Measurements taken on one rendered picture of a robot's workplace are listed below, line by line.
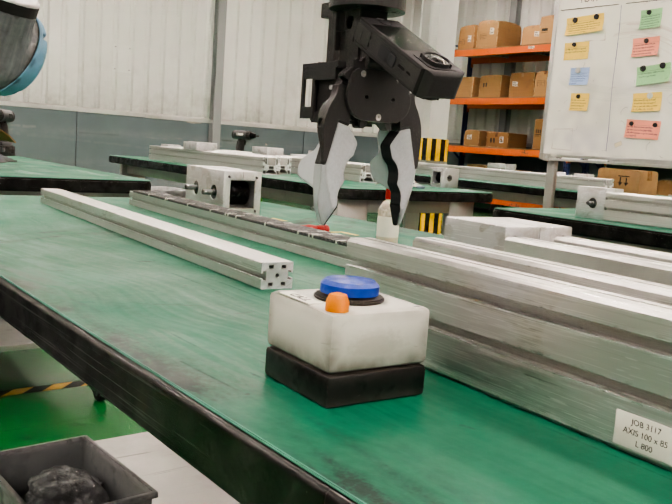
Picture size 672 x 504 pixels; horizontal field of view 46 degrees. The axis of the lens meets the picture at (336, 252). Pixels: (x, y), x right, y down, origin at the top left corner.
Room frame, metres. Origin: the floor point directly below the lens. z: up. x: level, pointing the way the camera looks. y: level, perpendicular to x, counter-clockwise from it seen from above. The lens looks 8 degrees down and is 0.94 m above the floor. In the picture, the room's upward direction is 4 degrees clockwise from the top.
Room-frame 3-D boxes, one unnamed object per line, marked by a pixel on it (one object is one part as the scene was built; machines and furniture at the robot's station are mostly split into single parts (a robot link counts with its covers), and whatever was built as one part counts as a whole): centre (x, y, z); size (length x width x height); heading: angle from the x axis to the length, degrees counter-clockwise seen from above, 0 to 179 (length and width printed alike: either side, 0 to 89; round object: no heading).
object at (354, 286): (0.53, -0.01, 0.84); 0.04 x 0.04 x 0.02
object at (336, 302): (0.48, 0.00, 0.85); 0.01 x 0.01 x 0.01
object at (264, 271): (1.26, 0.33, 0.79); 0.96 x 0.04 x 0.03; 34
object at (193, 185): (1.79, 0.30, 0.83); 0.11 x 0.10 x 0.10; 124
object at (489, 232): (0.84, -0.17, 0.83); 0.12 x 0.09 x 0.10; 124
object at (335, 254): (1.37, 0.18, 0.79); 0.96 x 0.04 x 0.03; 34
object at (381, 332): (0.53, -0.02, 0.81); 0.10 x 0.08 x 0.06; 124
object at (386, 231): (1.33, -0.08, 0.84); 0.04 x 0.04 x 0.12
